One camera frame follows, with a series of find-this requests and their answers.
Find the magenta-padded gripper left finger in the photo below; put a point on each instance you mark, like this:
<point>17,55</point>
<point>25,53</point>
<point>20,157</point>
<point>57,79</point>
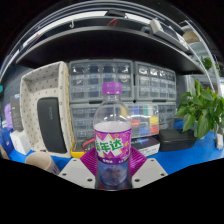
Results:
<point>77,173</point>

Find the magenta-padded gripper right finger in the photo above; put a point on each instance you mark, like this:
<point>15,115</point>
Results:
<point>149,173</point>

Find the clear bottle with purple cap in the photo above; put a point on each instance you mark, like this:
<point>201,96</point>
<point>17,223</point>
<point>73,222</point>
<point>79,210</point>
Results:
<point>112,146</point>

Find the yellow multimeter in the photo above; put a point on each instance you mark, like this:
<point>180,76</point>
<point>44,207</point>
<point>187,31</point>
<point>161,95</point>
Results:
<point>78,150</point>

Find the black printed box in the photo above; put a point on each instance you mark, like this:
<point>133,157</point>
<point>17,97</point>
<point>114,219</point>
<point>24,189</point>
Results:
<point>145,146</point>

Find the beige ceramic mug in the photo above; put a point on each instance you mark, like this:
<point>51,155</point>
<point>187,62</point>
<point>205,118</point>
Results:
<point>41,161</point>

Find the flat black hard case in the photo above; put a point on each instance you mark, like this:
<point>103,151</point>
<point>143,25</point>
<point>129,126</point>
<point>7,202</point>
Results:
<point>176,140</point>

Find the cabinet with coloured drawers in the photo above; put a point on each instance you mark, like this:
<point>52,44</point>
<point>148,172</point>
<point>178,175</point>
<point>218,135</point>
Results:
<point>145,121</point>

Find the grey small-parts drawer cabinet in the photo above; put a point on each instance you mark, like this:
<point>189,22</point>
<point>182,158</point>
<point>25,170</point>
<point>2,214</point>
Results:
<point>83,121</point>
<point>100,80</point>
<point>166,116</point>
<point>155,81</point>

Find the black zip case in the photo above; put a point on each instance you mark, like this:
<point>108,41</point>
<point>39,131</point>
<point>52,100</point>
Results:
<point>51,125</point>

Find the white box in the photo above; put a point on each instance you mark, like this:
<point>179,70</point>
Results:
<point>20,142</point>

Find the brown cardboard box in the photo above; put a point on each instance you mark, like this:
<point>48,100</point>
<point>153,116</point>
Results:
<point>2,152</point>

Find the blue cardboard box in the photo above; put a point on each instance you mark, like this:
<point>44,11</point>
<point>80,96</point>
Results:
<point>5,141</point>

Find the green potted plant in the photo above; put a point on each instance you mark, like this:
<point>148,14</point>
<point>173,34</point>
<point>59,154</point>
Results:
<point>200,110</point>

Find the black upright carton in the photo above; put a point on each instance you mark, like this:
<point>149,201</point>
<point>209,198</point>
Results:
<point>16,111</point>

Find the purple plastic bag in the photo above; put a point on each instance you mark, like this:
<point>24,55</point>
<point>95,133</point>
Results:
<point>8,116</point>

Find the white metal shelf rack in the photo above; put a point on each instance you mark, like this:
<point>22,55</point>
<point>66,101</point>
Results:
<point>208,53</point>

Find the black overhead shelf unit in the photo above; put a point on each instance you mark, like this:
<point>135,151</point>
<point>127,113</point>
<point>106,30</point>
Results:
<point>110,43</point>

